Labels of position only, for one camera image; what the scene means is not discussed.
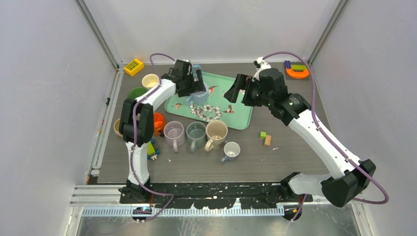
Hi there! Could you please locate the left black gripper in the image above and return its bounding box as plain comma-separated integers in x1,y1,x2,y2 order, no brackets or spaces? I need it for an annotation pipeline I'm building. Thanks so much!
179,70,207,98

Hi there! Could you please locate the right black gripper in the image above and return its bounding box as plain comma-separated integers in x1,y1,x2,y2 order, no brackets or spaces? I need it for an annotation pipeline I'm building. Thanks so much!
224,73,272,108

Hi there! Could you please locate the light blue mug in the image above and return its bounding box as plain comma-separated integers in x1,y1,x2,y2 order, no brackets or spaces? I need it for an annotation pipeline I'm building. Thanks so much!
185,83,209,106

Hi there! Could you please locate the grey mug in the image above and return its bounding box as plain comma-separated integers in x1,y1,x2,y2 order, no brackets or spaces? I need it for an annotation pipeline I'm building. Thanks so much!
186,121,208,153

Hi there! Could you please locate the tall floral mug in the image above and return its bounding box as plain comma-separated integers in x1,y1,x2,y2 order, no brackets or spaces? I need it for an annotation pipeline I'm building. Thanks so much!
204,120,228,152

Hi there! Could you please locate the cream plain mug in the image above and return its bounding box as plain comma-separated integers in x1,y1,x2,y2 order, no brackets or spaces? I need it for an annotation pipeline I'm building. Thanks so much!
142,74,159,90

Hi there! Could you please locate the orange mug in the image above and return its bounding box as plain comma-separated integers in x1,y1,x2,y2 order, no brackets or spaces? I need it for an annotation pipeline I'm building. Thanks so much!
153,112,166,137

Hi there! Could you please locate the lilac mug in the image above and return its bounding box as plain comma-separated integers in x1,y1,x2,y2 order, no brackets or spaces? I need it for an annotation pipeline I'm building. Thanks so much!
163,121,186,152

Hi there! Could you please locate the cream floral mug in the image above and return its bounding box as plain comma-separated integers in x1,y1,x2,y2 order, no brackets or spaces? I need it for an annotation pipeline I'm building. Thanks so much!
128,87,148,99

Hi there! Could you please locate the small blue-grey cup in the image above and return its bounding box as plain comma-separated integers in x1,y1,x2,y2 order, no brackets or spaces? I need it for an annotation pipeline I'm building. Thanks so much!
221,142,240,163

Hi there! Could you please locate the beige teapot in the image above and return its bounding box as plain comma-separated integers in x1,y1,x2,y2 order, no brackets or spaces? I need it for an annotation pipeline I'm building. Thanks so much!
113,118,123,138

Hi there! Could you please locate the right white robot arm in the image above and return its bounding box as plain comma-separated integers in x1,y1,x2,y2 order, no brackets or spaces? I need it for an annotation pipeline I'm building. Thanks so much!
224,58,376,207

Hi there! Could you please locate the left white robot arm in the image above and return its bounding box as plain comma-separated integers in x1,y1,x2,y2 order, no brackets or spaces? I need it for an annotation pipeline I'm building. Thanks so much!
119,59,206,204

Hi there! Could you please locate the blue mug behind tray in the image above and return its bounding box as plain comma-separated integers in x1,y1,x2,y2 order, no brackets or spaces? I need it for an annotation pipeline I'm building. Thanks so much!
192,64,201,78

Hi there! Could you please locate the green floral tray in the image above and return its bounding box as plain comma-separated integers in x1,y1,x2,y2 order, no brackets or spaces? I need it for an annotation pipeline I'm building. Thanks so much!
164,72,253,130

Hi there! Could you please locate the orange and green toy stack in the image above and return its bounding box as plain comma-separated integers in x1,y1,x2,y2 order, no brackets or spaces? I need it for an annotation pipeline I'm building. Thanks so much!
284,60,310,80

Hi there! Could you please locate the green cube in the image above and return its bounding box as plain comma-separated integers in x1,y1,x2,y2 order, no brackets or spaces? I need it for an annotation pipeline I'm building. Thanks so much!
260,131,267,139

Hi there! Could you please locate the wooden block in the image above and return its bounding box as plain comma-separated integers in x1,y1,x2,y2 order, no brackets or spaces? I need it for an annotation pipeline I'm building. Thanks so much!
264,135,272,146

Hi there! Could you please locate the yellow toy block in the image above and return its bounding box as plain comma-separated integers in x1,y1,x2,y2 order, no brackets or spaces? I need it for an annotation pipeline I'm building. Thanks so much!
124,59,145,77

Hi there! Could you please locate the toy brick car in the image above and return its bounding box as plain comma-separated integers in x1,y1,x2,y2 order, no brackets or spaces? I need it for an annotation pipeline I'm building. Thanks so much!
147,138,160,160

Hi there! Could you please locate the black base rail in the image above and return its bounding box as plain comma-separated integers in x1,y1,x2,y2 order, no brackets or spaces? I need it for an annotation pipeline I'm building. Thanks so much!
119,182,302,209

